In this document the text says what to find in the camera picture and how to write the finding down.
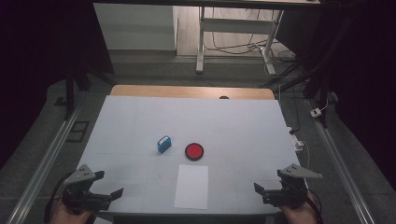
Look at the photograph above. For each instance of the white power strip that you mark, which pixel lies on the white power strip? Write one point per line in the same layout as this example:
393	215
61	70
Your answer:
296	140

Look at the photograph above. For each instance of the white desk frame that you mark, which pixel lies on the white desk frame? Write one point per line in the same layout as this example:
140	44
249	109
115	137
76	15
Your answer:
236	25

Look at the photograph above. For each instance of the red round dish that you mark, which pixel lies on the red round dish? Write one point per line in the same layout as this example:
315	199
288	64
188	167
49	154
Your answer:
194	151

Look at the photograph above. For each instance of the person's left hand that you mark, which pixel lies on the person's left hand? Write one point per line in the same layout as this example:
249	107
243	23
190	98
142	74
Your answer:
67	217

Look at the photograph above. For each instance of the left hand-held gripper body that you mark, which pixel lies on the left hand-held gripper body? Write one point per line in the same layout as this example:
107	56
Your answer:
77	194

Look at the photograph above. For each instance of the person's right hand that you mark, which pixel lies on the person's right hand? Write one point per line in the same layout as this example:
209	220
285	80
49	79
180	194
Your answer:
300	216

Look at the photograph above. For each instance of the white cabinet panel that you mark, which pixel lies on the white cabinet panel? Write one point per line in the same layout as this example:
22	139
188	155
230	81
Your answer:
137	28

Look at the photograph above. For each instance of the small white adapter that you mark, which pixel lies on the small white adapter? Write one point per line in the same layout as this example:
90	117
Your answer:
316	112

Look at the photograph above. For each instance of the large white table mat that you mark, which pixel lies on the large white table mat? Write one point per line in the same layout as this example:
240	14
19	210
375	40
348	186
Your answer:
218	124

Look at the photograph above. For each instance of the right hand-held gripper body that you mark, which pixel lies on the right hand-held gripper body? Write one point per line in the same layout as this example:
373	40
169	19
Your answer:
291	193

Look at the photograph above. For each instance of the black tripod stand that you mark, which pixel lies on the black tripod stand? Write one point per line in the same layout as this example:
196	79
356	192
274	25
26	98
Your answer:
70	93
320	90

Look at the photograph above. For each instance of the white paper sheet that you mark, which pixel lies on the white paper sheet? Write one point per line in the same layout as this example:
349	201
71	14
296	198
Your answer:
191	186

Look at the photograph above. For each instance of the black table grommet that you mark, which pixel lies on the black table grommet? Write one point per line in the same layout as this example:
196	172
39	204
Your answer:
223	97

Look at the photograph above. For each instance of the aluminium floor rail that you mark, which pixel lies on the aluminium floor rail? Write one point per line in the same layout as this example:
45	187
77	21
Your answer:
339	165
43	165

